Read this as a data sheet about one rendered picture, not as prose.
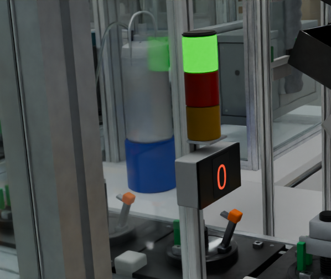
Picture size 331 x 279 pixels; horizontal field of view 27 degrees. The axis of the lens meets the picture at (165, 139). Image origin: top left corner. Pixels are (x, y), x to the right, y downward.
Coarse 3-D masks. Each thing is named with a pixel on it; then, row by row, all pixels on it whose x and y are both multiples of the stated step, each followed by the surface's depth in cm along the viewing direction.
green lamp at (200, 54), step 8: (184, 40) 98; (192, 40) 97; (200, 40) 97; (208, 40) 97; (216, 40) 99; (184, 48) 98; (192, 48) 97; (200, 48) 97; (208, 48) 97; (216, 48) 99; (184, 56) 99; (192, 56) 98; (200, 56) 97; (208, 56) 98; (216, 56) 99; (184, 64) 99; (192, 64) 98; (200, 64) 98; (208, 64) 98; (216, 64) 99; (192, 72) 98; (200, 72) 98
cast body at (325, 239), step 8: (320, 216) 115; (328, 216) 114; (312, 224) 115; (320, 224) 114; (328, 224) 113; (312, 232) 115; (320, 232) 114; (328, 232) 114; (304, 240) 118; (312, 240) 116; (320, 240) 115; (328, 240) 114; (312, 248) 116; (320, 248) 115; (328, 248) 114; (328, 256) 115
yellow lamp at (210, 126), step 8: (192, 112) 100; (200, 112) 99; (208, 112) 99; (216, 112) 100; (192, 120) 100; (200, 120) 100; (208, 120) 100; (216, 120) 100; (192, 128) 101; (200, 128) 100; (208, 128) 100; (216, 128) 101; (192, 136) 101; (200, 136) 100; (208, 136) 100; (216, 136) 101
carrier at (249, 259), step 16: (208, 240) 132; (240, 240) 138; (256, 240) 138; (208, 256) 127; (224, 256) 127; (240, 256) 131; (256, 256) 130; (272, 256) 131; (208, 272) 125; (224, 272) 125; (240, 272) 124; (256, 272) 125
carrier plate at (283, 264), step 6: (294, 246) 134; (288, 252) 131; (294, 252) 131; (282, 258) 129; (288, 258) 129; (294, 258) 129; (276, 264) 127; (282, 264) 126; (288, 264) 126; (270, 270) 124; (276, 270) 124; (282, 270) 124; (258, 276) 122; (264, 276) 122; (270, 276) 122; (276, 276) 122; (282, 276) 122
